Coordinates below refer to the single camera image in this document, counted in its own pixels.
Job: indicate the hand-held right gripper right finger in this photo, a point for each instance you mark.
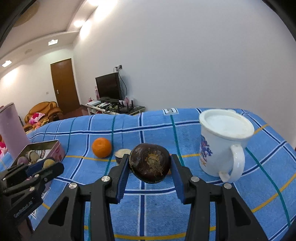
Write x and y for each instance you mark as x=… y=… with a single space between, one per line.
x=178 y=183

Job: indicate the black television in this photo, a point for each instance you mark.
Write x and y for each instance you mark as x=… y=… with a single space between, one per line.
x=107 y=87

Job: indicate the purple radish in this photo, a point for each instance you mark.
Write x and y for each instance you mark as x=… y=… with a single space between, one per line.
x=22 y=160

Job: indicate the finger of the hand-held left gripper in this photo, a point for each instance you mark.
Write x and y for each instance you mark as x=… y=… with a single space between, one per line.
x=52 y=171
x=34 y=169

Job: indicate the large orange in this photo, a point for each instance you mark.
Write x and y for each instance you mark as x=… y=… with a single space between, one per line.
x=101 y=147

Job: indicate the orange leather armchair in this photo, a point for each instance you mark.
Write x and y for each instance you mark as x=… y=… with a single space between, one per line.
x=49 y=109

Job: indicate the brown wooden door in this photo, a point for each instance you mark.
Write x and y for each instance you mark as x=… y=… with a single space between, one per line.
x=64 y=85

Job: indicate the white television stand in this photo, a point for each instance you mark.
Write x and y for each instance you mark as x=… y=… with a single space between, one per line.
x=99 y=107

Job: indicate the wall power socket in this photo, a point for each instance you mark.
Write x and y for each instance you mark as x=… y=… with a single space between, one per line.
x=118 y=67

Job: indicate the purple cylindrical bottle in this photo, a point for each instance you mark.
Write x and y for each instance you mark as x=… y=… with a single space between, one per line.
x=11 y=129

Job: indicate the pink floral cushion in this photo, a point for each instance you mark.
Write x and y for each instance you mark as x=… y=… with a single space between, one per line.
x=35 y=117
x=2 y=147

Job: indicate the small tan round fruit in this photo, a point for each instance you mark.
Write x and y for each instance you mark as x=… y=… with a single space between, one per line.
x=48 y=163

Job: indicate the round golden ceiling lamp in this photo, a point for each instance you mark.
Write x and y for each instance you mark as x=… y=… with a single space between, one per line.
x=25 y=15

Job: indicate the pink box beside television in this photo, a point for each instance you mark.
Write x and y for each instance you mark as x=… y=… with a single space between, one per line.
x=97 y=92

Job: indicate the recessed ceiling light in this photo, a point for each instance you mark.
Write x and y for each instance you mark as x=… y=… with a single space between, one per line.
x=52 y=42
x=6 y=63

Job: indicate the pink metal tin box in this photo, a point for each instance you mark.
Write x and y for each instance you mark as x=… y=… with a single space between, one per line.
x=59 y=150

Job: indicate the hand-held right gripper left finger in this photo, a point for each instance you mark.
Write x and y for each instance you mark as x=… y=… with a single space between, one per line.
x=122 y=183

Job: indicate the white printed mug with lid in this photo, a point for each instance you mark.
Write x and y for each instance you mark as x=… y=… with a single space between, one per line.
x=219 y=148

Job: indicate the blue plaid blanket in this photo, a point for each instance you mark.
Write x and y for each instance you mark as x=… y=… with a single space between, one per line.
x=161 y=125

